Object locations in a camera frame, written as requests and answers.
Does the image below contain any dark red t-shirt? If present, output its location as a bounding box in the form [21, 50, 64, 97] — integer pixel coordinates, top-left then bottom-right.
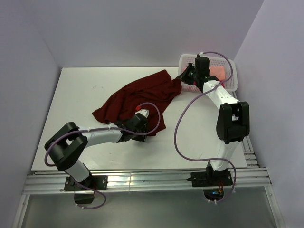
[92, 70, 182, 136]

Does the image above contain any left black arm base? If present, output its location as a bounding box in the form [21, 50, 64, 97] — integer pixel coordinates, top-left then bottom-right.
[64, 175, 108, 209]

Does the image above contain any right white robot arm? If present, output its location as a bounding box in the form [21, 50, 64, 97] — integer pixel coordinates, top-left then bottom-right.
[174, 52, 250, 185]

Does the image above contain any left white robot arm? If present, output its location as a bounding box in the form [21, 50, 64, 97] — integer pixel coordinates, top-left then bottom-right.
[44, 109, 149, 190]

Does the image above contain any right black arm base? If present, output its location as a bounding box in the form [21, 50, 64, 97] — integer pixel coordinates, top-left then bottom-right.
[187, 167, 235, 204]

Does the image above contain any rolled peach t-shirt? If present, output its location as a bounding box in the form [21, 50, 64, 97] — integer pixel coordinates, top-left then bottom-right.
[209, 66, 225, 81]

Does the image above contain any white plastic basket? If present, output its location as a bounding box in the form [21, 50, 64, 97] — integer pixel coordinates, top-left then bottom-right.
[178, 53, 238, 93]

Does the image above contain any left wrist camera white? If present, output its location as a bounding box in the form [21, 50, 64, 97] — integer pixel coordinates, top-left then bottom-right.
[135, 106, 149, 118]

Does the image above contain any aluminium rail frame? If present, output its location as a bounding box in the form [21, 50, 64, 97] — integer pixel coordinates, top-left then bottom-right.
[11, 92, 285, 228]

